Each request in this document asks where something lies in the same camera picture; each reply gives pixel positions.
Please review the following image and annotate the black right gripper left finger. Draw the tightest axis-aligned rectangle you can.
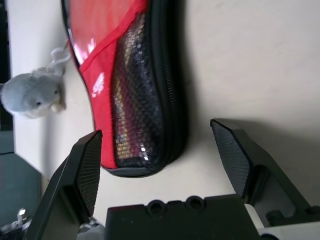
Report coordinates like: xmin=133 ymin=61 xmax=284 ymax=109
xmin=27 ymin=129 xmax=103 ymax=240

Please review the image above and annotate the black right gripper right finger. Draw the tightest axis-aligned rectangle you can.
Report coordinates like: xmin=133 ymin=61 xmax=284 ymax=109
xmin=209 ymin=118 xmax=320 ymax=216

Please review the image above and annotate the red black paddle case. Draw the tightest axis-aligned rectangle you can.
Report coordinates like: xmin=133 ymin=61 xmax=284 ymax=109
xmin=61 ymin=0 xmax=188 ymax=179

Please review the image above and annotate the grey plush zipper charm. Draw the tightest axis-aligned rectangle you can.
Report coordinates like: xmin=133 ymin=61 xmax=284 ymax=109
xmin=0 ymin=46 xmax=71 ymax=120

